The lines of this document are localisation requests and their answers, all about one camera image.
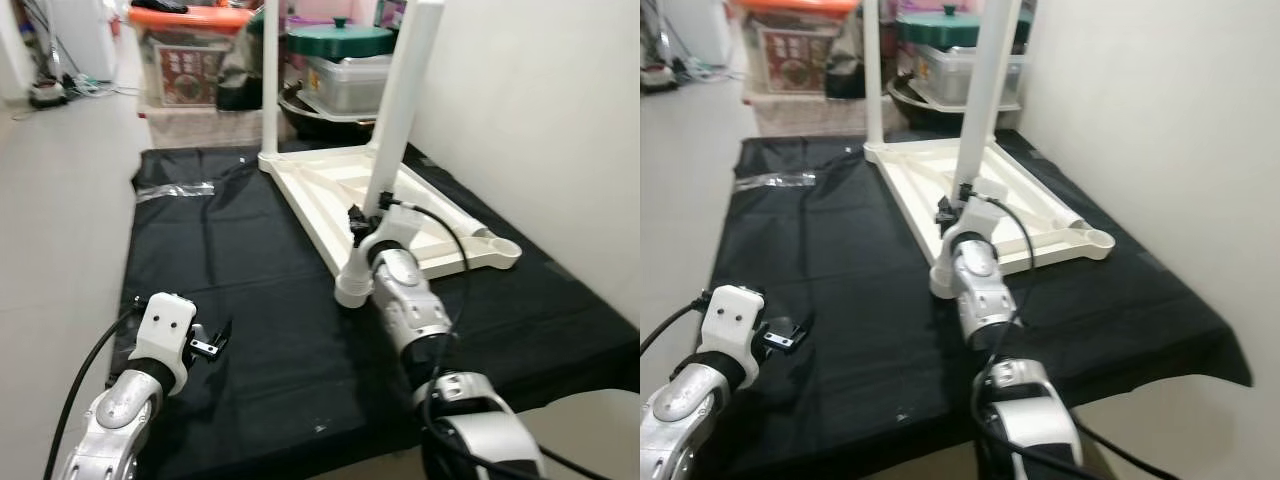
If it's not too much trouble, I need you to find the white plastic table top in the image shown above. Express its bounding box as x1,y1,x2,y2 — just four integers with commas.
862,135,1116,299
258,140,523,306

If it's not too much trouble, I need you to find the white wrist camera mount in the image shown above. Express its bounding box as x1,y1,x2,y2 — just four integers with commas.
697,285,766,386
130,293,198,396
352,205,416,266
935,195,991,256

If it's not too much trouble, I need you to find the clear plastic storage container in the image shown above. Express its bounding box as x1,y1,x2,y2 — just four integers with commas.
300,55,396,116
915,45,1026,109

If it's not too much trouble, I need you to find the white refrigerator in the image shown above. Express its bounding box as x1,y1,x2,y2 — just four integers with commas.
45,0,116,81
665,0,731,66

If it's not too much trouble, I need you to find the black tablecloth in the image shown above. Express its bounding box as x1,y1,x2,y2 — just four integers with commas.
695,130,1253,480
105,140,641,480

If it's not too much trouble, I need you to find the beige cloth covered stand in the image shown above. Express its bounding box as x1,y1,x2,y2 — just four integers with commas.
145,105,291,149
755,92,901,139

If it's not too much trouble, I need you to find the black glossy bag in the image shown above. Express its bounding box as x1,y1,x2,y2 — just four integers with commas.
215,15,266,111
825,10,871,99

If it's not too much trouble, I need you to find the power strip with cables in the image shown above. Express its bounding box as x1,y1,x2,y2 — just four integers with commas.
645,60,701,93
28,70,101,109

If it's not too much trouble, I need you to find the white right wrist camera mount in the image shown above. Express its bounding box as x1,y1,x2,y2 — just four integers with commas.
352,205,416,266
935,195,991,256

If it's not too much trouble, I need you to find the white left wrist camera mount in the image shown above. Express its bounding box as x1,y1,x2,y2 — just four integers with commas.
130,293,198,396
697,285,766,386

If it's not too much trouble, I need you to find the black round wok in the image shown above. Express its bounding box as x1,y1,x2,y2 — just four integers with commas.
888,80,1021,126
278,90,386,136

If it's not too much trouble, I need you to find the dark green pot lid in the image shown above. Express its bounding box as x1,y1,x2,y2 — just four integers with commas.
288,18,396,59
897,5,1031,49

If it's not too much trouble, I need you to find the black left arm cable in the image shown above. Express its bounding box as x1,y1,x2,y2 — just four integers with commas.
42,305,146,480
640,295,711,351

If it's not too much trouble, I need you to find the red printed carton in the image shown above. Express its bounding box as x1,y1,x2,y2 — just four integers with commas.
765,30,831,93
155,45,221,106

